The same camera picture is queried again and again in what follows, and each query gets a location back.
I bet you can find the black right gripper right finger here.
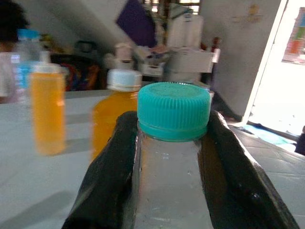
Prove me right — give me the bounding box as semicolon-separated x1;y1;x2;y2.
199;110;300;229

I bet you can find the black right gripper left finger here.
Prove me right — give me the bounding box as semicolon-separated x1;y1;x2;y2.
61;111;139;229

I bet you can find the clear bottle with teal cap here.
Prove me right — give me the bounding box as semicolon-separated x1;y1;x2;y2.
131;81;215;229

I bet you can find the wide orange juice bottle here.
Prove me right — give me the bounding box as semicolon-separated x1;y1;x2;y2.
90;69;143;163

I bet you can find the slim orange juice bottle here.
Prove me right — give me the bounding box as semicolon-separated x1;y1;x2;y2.
29;51;67;157

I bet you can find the white appliance with round top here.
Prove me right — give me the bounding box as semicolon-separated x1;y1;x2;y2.
104;42;136;71

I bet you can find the clear bottle with blue label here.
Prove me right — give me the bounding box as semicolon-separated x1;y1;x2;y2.
13;29;43;103

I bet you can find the white water purifier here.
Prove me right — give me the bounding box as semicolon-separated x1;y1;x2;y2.
164;14;215;83

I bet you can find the purple cloth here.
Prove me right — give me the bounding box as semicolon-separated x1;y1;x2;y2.
115;0;158;48

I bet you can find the white door frame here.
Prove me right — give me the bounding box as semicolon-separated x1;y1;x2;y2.
242;0;290;124

